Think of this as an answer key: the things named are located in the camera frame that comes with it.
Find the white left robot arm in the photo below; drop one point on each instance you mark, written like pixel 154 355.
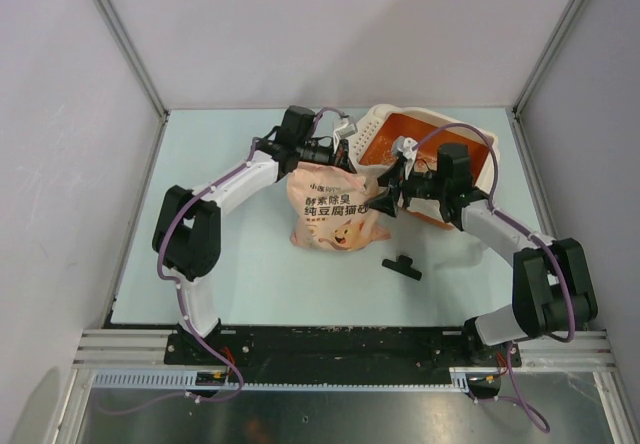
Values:
pixel 187 237

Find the left aluminium corner post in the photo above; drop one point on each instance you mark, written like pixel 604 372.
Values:
pixel 127 48

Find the right aluminium corner post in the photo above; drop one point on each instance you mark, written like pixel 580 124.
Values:
pixel 560 33

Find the white and orange litter box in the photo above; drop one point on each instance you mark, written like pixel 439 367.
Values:
pixel 435 164

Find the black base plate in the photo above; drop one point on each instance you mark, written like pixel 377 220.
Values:
pixel 344 356

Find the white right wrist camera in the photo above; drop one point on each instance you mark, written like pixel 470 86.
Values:
pixel 405 147

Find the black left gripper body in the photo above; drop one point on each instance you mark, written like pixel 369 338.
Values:
pixel 342 153

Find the black bag clip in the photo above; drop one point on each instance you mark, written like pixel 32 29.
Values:
pixel 403 265

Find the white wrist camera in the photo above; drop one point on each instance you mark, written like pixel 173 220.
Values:
pixel 343 128
pixel 405 147

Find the pink cat litter bag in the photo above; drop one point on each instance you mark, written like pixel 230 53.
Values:
pixel 331 205

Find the aluminium corner post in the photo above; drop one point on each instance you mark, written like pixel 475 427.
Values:
pixel 560 33
pixel 127 48

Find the aluminium frame rail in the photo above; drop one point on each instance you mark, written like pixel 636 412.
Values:
pixel 134 358

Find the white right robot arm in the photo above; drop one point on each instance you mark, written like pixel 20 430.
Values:
pixel 552 290

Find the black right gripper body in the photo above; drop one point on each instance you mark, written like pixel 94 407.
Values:
pixel 408 189

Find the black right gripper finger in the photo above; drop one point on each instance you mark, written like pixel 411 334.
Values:
pixel 392 178
pixel 384 204

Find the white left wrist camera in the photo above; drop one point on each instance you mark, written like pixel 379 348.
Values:
pixel 343 128

